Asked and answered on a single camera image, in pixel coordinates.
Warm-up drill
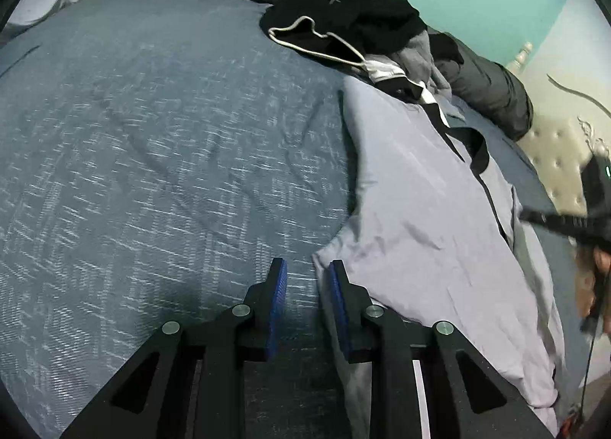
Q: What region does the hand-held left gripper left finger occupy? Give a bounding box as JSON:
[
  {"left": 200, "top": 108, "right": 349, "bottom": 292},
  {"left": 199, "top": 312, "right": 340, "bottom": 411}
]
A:
[{"left": 60, "top": 258, "right": 289, "bottom": 439}]

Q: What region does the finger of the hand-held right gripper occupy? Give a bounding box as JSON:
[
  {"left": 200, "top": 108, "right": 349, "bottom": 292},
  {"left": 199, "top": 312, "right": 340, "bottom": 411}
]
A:
[{"left": 519, "top": 207, "right": 595, "bottom": 242}]

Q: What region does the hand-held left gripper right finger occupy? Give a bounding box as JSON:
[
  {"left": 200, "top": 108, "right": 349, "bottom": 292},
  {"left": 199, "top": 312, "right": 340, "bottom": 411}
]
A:
[{"left": 328, "top": 259, "right": 557, "bottom": 439}]

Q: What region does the lavender jacket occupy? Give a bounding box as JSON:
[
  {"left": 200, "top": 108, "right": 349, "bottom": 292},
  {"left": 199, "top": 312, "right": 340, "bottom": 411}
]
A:
[{"left": 312, "top": 74, "right": 569, "bottom": 439}]

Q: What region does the person's right hand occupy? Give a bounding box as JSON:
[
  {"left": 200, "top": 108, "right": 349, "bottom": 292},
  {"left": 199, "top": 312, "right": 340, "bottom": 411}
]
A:
[{"left": 575, "top": 245, "right": 611, "bottom": 337}]

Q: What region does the beige tufted headboard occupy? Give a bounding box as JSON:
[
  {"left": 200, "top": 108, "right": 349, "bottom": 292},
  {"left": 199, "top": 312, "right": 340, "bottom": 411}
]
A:
[{"left": 506, "top": 42, "right": 611, "bottom": 225}]

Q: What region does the silver headboard ornament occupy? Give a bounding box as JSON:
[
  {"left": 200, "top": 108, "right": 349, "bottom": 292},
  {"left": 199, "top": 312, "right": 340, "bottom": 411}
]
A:
[{"left": 577, "top": 115, "right": 611, "bottom": 156}]

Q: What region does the blue bedspread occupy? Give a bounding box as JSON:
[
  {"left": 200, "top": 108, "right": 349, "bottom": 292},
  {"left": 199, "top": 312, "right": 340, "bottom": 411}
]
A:
[{"left": 0, "top": 0, "right": 593, "bottom": 439}]

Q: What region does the grey garment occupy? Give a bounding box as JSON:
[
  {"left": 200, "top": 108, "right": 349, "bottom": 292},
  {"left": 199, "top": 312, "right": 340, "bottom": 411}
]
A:
[{"left": 391, "top": 33, "right": 454, "bottom": 96}]

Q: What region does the black wall cable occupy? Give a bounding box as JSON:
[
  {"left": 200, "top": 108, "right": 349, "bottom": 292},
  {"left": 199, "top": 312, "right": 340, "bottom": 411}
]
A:
[{"left": 546, "top": 75, "right": 611, "bottom": 111}]

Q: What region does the black garment with white drawstring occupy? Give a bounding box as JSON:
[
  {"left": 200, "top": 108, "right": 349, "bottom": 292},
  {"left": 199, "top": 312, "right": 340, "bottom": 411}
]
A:
[{"left": 260, "top": 0, "right": 464, "bottom": 82}]

